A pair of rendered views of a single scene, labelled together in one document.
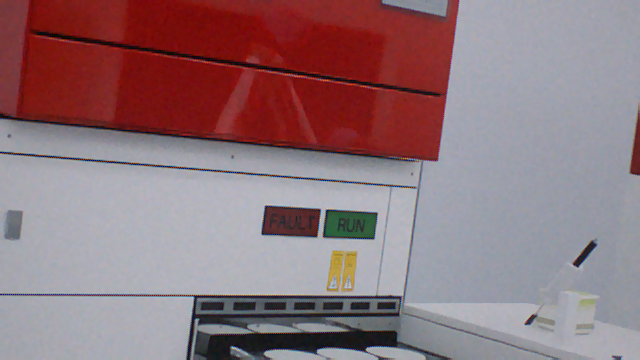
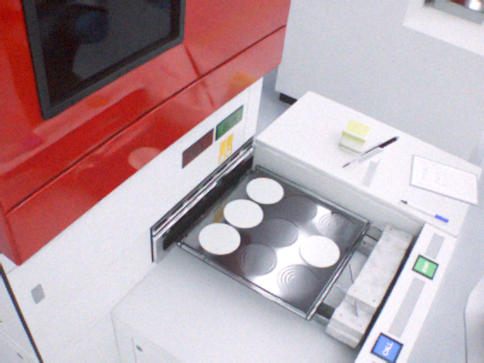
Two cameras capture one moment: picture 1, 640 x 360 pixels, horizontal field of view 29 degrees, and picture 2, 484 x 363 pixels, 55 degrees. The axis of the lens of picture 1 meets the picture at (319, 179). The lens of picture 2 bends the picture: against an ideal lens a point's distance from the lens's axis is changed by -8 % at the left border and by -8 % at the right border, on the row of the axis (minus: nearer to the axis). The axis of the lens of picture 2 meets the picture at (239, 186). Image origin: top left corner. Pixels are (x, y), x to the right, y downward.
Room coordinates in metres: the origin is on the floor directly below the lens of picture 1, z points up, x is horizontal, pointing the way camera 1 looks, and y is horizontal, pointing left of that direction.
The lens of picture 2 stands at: (1.15, 0.27, 1.82)
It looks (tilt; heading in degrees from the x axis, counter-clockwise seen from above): 43 degrees down; 338
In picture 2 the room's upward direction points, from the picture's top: 7 degrees clockwise
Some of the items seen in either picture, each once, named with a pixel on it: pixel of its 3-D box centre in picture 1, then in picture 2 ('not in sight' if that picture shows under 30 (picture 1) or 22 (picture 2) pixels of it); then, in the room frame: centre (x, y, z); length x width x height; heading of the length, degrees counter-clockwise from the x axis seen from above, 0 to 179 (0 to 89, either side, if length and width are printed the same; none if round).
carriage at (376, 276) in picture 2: not in sight; (372, 284); (1.71, -0.34, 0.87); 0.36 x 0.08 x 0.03; 130
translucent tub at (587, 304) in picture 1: (566, 311); (355, 137); (2.12, -0.45, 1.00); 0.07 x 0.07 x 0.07; 44
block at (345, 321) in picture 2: not in sight; (348, 322); (1.61, -0.22, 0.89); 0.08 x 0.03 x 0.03; 40
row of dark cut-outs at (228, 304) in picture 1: (303, 305); (206, 181); (2.06, 0.00, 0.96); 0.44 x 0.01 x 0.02; 130
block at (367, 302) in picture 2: not in sight; (362, 299); (1.66, -0.28, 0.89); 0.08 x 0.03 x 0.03; 40
